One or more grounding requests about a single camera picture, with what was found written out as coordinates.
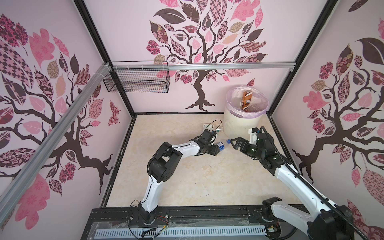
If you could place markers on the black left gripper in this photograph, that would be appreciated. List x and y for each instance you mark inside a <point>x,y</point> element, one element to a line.
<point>214,150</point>

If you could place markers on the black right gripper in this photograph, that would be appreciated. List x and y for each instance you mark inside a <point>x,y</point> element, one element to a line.
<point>240,141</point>

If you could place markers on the yellow cap blue label bottle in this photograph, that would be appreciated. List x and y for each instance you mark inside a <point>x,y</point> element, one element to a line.
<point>225,144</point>

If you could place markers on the brown Nescafe bottle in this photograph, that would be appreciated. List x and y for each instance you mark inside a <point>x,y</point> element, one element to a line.
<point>246,100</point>

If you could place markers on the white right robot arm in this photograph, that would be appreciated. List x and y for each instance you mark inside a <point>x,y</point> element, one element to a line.
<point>322,220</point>

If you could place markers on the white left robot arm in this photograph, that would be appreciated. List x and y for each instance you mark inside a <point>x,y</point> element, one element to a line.
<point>163,164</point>

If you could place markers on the white waste bin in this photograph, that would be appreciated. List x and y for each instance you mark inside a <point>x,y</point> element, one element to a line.
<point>235,127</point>

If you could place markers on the purple bin liner bag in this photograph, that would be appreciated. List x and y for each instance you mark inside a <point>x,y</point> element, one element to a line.
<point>258,106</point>

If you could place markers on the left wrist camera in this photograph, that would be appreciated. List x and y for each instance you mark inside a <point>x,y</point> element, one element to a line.
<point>208,137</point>

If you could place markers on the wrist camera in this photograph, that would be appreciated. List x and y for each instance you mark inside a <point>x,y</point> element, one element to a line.
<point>253,133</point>
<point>208,137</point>

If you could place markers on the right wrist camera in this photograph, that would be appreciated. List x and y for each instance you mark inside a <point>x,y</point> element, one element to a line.
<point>253,133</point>

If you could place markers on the black wire basket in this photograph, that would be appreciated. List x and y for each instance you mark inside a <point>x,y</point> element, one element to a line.
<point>138,77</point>

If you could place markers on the white slotted cable duct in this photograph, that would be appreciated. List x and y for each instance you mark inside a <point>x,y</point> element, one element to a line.
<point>179,232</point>

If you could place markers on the aluminium rail back wall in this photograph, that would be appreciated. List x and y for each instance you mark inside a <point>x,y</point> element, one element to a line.
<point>221,66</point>

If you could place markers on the aluminium rail wall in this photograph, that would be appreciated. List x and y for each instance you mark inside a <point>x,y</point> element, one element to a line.
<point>221,66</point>
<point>23,180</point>

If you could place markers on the black base frame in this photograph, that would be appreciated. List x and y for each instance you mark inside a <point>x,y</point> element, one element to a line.
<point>192,216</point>

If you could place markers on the aluminium rail left wall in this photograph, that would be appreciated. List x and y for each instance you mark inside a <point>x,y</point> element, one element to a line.
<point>23,180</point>

